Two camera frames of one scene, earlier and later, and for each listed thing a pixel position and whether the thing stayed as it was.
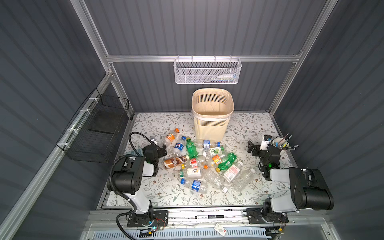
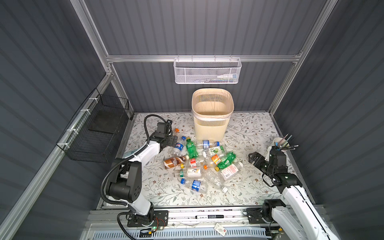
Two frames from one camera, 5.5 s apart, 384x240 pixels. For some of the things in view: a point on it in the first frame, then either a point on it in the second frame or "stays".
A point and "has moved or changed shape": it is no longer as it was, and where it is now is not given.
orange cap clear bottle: [169, 139] has moved or changed shape
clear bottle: [214, 179] stays
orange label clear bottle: [216, 160] stays
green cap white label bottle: [192, 173] stays
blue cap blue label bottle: [195, 185] stays
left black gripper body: [159, 152] → [170, 141]
